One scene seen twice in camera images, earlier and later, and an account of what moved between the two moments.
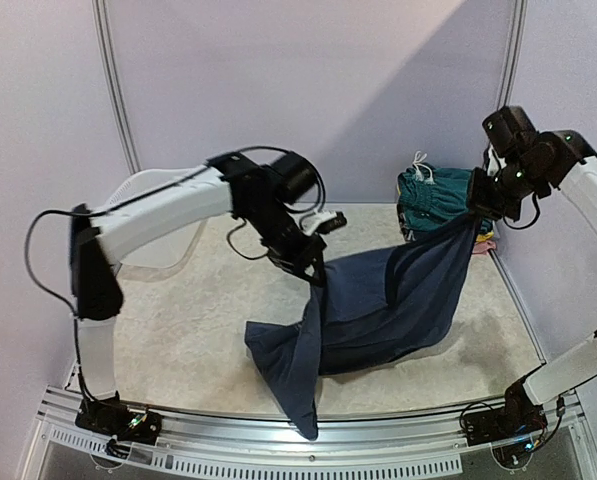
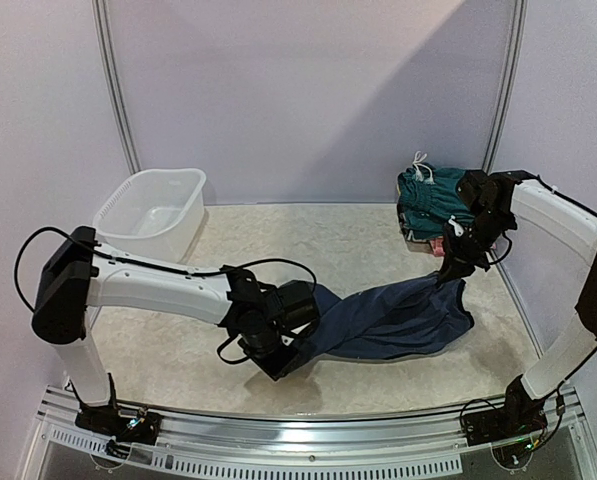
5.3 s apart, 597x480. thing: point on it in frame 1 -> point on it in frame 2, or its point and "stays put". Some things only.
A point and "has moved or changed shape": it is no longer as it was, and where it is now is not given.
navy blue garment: (370, 310) has moved or changed shape
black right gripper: (481, 195) -> (458, 255)
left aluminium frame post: (104, 38) stays put
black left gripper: (299, 261) -> (280, 367)
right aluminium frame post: (513, 54) stays put
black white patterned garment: (409, 234) stays put
